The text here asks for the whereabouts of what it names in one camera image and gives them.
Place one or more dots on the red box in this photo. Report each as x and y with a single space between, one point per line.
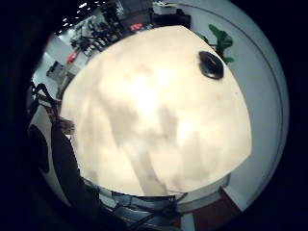
136 26

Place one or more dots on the grey office chair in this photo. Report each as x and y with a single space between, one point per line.
134 205

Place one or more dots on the black case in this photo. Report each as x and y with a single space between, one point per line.
171 19

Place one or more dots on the black equipment rack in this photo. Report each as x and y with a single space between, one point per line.
96 33

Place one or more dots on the green leafy plant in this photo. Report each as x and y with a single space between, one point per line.
222 41

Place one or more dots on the small red object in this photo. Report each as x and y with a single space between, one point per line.
71 57

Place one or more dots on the white box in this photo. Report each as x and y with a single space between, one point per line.
162 8

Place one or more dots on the brown wooden cabinet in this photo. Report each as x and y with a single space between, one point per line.
215 213

